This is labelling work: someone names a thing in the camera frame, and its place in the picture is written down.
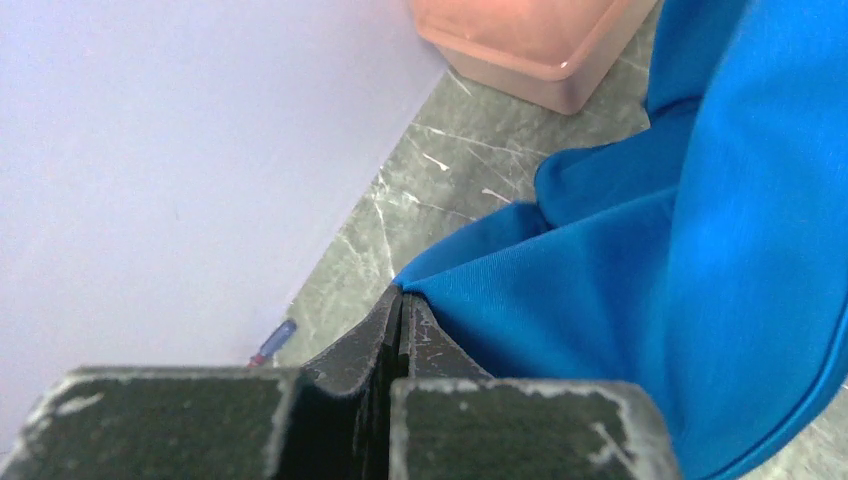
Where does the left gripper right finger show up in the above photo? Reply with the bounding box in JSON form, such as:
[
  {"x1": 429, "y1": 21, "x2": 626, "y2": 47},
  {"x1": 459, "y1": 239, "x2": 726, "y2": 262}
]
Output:
[{"x1": 389, "y1": 295, "x2": 682, "y2": 479}]

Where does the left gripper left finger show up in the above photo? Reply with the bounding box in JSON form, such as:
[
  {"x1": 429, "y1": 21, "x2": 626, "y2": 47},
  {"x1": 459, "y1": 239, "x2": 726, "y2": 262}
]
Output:
[{"x1": 1, "y1": 287, "x2": 402, "y2": 479}]

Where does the blue cloth napkin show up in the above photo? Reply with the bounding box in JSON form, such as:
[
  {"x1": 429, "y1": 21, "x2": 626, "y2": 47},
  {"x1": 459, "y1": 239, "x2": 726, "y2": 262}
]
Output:
[{"x1": 395, "y1": 1, "x2": 847, "y2": 479}]

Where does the blue red screwdriver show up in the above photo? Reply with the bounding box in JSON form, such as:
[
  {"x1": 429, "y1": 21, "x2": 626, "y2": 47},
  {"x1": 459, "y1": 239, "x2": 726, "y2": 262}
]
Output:
[{"x1": 247, "y1": 319, "x2": 298, "y2": 368}]

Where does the peach plastic toolbox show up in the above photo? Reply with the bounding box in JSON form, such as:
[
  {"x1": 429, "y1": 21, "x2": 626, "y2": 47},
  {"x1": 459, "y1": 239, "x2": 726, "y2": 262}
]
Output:
[{"x1": 409, "y1": 0, "x2": 656, "y2": 115}]

